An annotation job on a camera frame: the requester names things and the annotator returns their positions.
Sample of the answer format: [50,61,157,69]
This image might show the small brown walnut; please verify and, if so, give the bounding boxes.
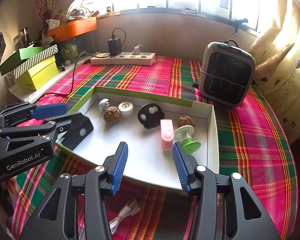
[178,115,195,128]

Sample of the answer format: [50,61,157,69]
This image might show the white plug adapter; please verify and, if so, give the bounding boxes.
[132,44,147,55]

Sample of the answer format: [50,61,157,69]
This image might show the plaid tablecloth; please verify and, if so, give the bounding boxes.
[11,56,299,240]

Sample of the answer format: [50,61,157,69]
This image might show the dried flower branches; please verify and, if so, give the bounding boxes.
[30,0,63,30]

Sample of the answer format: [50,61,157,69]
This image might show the beige power strip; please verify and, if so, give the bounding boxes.
[90,52,156,66]

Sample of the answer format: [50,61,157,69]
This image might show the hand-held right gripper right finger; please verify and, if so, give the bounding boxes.
[172,142,282,240]

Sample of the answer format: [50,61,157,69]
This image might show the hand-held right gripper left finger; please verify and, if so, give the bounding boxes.
[17,141,129,240]

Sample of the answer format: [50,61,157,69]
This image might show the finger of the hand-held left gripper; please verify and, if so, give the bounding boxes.
[0,102,68,128]
[0,112,87,153]

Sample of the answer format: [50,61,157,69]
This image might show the black round object white dots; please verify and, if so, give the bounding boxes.
[137,104,165,130]

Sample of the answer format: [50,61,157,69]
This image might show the cream curtain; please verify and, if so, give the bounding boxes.
[249,0,300,143]

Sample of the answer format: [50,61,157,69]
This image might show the green striped gift box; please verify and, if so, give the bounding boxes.
[0,44,58,80]

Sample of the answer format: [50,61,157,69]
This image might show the orange box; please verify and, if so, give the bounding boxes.
[47,17,97,43]

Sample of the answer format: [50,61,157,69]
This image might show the white mushroom figure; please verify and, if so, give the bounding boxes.
[99,99,111,111]

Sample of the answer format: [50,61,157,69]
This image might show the large brown walnut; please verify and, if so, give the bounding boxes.
[104,106,121,123]

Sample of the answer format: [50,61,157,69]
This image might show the yellow-green box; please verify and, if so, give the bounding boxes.
[15,55,59,91]

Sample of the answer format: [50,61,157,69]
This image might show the green white spool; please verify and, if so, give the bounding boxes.
[174,125,201,154]

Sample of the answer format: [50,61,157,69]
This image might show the white round case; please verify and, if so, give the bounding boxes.
[118,101,134,117]

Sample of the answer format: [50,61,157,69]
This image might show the grey space heater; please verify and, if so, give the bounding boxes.
[199,39,256,108]

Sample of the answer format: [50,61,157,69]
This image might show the black charger with cable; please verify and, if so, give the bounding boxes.
[37,28,127,97]

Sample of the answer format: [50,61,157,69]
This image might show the shallow green cardboard box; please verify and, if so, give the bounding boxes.
[56,86,220,192]

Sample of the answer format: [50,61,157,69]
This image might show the glass jar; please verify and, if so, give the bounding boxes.
[19,27,30,47]

